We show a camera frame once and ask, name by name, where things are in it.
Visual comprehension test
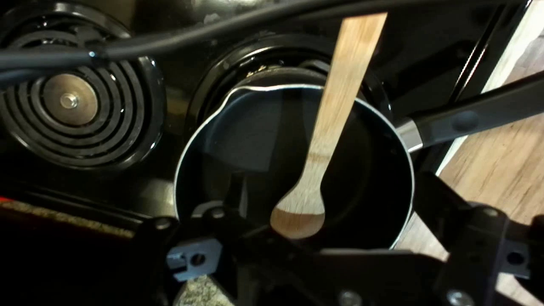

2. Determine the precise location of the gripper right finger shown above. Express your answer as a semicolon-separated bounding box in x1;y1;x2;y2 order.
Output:
413;171;544;306

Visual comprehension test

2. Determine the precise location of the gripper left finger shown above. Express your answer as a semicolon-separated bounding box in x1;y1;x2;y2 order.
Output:
137;203;272;306

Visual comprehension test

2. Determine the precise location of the wooden spatula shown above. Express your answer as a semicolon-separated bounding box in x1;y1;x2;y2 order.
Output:
269;12;388;240

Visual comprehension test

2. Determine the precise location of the black coil stove burner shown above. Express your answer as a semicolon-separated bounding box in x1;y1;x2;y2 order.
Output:
0;0;167;171
185;33;394;143

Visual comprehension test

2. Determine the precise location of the black stove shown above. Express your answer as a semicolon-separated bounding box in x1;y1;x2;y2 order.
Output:
0;0;534;255

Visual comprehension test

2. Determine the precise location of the black pot with long handle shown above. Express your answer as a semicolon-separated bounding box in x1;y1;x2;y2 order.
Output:
173;70;544;251

